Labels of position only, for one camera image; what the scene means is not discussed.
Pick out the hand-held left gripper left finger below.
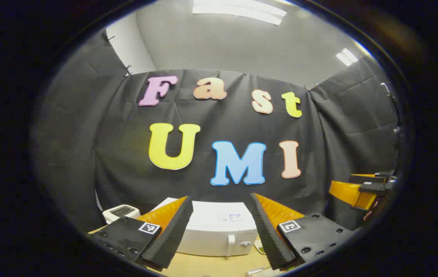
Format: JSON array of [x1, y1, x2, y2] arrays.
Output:
[[89, 195, 194, 270]]

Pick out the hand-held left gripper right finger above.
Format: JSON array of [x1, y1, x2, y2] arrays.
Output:
[[247, 192, 355, 271]]

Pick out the white microwave oven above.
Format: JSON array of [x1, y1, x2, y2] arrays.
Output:
[[153, 197, 260, 257]]

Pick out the white toaster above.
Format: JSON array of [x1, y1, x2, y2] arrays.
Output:
[[103, 205, 141, 224]]

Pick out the black backdrop stand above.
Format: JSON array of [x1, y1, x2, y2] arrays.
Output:
[[380, 82, 401, 154]]

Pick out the black backdrop cloth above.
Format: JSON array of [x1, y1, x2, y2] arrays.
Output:
[[34, 31, 400, 231]]

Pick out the small ceiling light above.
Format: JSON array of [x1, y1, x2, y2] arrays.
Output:
[[336, 48, 358, 66]]

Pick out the long ceiling light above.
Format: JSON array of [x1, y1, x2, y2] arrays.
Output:
[[193, 0, 286, 26]]

